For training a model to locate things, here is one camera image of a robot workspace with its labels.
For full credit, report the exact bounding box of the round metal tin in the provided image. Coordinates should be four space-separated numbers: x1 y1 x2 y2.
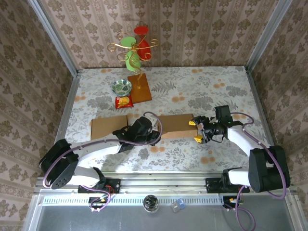
143 194 159 214

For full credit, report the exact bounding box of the white slotted cable duct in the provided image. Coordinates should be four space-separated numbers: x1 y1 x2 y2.
42 195 226 205

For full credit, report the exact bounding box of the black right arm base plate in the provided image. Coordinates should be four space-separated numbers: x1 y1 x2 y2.
205 177 250 193

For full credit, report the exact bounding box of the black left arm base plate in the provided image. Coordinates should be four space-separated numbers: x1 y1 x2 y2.
78 178 121 194

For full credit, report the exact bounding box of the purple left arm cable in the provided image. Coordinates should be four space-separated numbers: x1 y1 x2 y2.
42 111 164 214

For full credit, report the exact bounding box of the red wine glass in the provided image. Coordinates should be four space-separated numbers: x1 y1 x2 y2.
133 26 152 61

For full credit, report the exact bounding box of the aluminium corner post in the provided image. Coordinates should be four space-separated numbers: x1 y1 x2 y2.
244 0 294 72
27 0 80 77

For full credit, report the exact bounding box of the red snack packet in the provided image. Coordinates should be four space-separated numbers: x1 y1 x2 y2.
115 95 134 110

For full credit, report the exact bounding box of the gold wire rack wooden base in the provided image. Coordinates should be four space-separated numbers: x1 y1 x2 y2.
107 31 159 104

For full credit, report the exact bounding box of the aluminium front rail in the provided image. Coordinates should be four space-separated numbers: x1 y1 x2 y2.
33 171 298 195

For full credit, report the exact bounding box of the leaf pattern bowl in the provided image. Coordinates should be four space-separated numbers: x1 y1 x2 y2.
111 79 133 95

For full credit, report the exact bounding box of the black power connector box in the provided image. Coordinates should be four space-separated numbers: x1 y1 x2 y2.
222 196 243 209
88 196 114 210

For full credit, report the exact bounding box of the aluminium side rail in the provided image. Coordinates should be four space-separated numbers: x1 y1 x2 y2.
244 66 285 175
44 69 82 178

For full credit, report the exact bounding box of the green wine glass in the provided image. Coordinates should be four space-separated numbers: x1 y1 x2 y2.
120 36 142 72

